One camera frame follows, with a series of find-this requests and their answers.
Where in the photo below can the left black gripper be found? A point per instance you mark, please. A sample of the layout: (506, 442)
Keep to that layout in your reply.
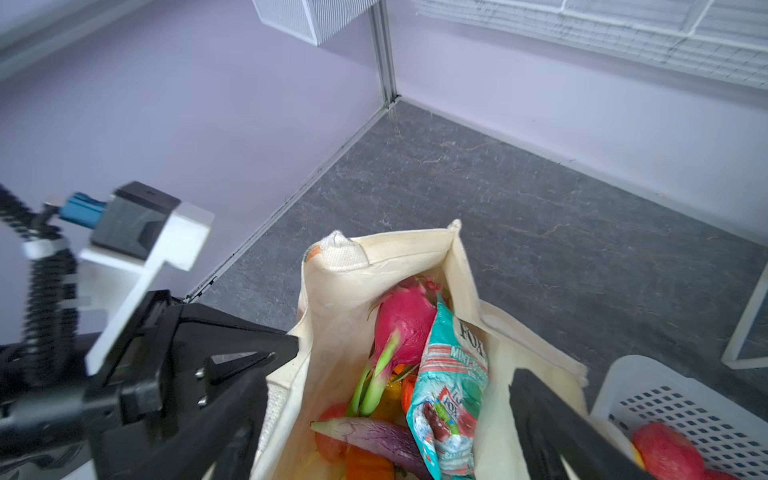
(172, 361)

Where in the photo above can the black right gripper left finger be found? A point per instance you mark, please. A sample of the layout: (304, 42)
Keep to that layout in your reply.
(196, 448)

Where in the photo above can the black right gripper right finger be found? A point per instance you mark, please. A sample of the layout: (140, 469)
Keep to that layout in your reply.
(556, 440)

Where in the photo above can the teal snack packet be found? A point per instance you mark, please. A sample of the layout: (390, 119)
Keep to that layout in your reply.
(448, 396)

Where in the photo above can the orange pumpkin vegetable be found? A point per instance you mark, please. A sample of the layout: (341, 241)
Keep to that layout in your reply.
(363, 465)

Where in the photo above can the purple eggplant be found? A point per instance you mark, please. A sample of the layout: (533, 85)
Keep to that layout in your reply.
(385, 439)

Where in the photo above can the cream canvas grocery bag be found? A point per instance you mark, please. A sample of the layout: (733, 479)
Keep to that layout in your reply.
(341, 278)

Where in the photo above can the pink dragon fruit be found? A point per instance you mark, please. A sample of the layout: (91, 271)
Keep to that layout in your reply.
(404, 318)

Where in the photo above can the white plastic fruit basket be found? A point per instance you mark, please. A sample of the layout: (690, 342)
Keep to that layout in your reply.
(638, 390)

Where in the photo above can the red apple centre basket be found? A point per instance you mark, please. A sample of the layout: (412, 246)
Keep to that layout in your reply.
(667, 454)

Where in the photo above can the white wood two-tier shelf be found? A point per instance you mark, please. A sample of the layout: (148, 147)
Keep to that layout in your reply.
(731, 355)

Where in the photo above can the small white mesh basket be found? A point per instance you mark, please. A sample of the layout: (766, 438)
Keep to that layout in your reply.
(312, 21)

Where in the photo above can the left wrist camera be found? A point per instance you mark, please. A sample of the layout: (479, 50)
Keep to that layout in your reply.
(134, 234)

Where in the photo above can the long white wire basket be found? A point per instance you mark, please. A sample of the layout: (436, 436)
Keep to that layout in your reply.
(720, 40)

